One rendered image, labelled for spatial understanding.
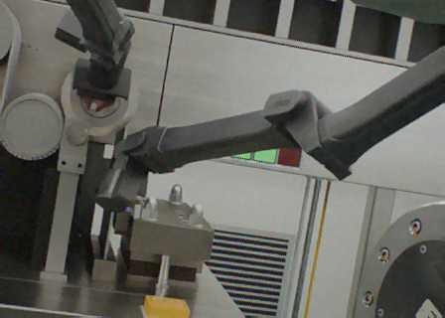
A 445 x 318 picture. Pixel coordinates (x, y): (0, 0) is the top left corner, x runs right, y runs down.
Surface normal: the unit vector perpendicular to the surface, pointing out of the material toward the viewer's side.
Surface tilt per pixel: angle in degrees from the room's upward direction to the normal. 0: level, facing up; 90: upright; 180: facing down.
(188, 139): 68
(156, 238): 90
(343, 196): 90
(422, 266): 90
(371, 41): 90
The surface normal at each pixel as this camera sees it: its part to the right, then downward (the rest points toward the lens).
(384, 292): -0.83, -0.11
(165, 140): -0.54, -0.48
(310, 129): -0.68, -0.51
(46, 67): 0.18, 0.08
